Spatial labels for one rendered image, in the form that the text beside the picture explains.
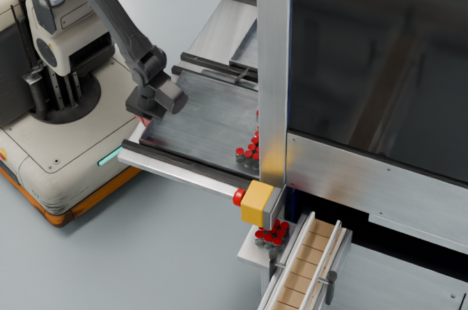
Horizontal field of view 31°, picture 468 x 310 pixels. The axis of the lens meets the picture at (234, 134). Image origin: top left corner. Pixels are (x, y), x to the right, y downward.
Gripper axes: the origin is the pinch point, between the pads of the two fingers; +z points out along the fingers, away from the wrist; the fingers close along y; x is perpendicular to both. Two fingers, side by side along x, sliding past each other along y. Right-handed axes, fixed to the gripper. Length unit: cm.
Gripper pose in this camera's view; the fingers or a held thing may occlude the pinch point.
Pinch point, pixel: (147, 123)
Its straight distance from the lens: 217.1
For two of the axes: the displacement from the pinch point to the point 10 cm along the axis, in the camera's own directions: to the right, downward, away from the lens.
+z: -1.3, 5.7, 8.1
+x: 4.0, -7.2, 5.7
